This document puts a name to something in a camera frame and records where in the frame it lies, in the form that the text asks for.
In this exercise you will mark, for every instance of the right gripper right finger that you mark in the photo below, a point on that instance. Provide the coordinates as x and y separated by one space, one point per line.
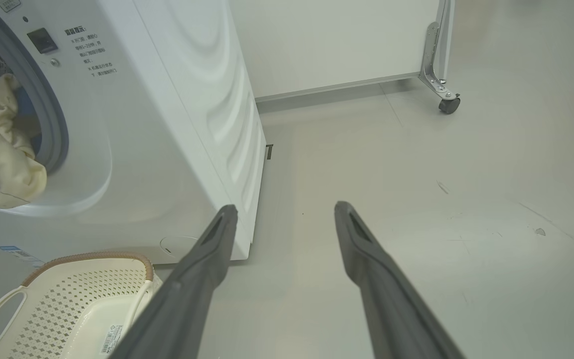
391 309

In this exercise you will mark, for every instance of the black door lock slot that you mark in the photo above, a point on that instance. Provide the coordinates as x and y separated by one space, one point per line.
43 41

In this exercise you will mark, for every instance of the small metal rear bracket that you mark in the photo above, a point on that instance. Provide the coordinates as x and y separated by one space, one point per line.
269 151

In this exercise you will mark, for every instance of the blue energy label sticker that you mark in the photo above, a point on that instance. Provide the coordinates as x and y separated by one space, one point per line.
18 254

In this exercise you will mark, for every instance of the cream white garment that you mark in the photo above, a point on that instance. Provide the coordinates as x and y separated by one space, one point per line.
3 169

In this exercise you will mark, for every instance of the cream perforated laundry basket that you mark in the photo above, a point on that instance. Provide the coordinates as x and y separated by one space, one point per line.
58 309

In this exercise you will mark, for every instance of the white partition panel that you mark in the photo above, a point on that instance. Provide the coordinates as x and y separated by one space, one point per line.
327 40

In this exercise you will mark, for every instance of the white warning sticker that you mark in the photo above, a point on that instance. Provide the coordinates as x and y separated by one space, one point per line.
8 5

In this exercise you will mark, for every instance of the grey metal stand leg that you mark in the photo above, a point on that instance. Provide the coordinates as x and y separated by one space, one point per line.
431 65

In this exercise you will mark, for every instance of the black caster wheel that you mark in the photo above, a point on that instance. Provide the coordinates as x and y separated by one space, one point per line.
449 105

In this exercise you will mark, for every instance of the round white filter cover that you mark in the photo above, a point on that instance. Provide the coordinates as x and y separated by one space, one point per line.
177 248

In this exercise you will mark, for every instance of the white front-load washing machine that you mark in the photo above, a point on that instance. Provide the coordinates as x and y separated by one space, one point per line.
167 124

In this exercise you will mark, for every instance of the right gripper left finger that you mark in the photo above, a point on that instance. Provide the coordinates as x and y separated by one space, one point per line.
187 299

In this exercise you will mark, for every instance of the paper product label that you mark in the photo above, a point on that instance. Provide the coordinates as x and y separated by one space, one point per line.
111 340

